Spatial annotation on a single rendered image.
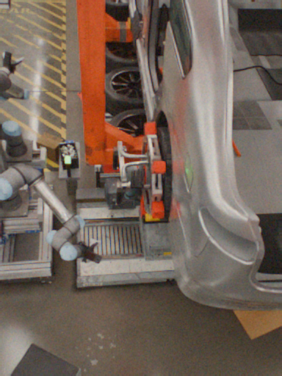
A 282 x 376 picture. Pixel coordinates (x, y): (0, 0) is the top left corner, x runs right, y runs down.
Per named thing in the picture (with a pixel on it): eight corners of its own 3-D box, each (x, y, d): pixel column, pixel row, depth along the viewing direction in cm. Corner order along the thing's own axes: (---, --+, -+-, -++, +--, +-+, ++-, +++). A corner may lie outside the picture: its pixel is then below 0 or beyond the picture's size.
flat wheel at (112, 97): (92, 93, 433) (91, 73, 415) (145, 78, 457) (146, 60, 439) (120, 130, 397) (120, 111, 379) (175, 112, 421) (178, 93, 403)
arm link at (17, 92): (5, 69, 241) (31, 88, 290) (-13, 66, 242) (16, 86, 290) (3, 88, 242) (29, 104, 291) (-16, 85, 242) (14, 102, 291)
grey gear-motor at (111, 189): (153, 215, 355) (156, 189, 329) (105, 217, 350) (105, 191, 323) (150, 199, 367) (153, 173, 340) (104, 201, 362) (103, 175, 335)
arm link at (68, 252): (63, 241, 205) (76, 251, 203) (73, 241, 215) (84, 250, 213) (55, 253, 206) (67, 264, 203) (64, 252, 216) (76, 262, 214)
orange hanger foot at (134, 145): (167, 163, 336) (172, 131, 310) (104, 165, 330) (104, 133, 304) (164, 149, 347) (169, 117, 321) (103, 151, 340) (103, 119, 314)
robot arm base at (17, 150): (4, 157, 286) (1, 147, 279) (6, 143, 296) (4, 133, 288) (26, 156, 288) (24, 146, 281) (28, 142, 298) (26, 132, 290)
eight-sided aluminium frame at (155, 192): (156, 228, 285) (165, 176, 244) (147, 228, 284) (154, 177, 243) (147, 172, 320) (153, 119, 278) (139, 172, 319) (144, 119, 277)
